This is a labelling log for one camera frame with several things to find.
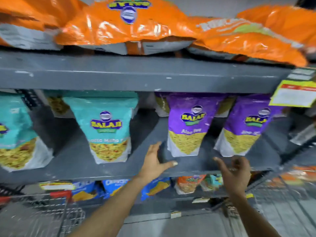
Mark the person's left hand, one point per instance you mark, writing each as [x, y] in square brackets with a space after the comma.
[151, 167]

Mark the person's right hand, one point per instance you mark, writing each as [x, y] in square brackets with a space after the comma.
[237, 178]

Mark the person's left thumb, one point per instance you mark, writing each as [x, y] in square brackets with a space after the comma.
[169, 164]

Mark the person's right thumb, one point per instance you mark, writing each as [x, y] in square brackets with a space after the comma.
[219, 164]

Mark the person's right forearm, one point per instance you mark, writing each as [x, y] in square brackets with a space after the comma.
[254, 217]

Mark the person's left forearm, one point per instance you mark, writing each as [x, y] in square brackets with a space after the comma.
[111, 212]

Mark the small teal snack packet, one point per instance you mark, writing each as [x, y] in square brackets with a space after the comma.
[213, 182]

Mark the small orange snack packet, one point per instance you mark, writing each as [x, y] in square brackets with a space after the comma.
[188, 184]

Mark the blue chips packet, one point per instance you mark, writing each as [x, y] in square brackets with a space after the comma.
[85, 191]
[155, 188]
[114, 187]

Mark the small white price tag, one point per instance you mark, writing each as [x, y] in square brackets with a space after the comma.
[200, 200]
[175, 214]

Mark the grey metal shelf rack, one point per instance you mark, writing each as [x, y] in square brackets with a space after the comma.
[148, 74]

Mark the yellow red price label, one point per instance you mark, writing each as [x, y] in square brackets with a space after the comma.
[293, 95]

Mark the yellow shelf label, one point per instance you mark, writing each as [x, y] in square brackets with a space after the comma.
[56, 185]

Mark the grey shelf label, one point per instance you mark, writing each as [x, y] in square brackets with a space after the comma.
[302, 74]

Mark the orange snack packet blue logo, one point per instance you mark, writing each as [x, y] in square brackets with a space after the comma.
[118, 24]

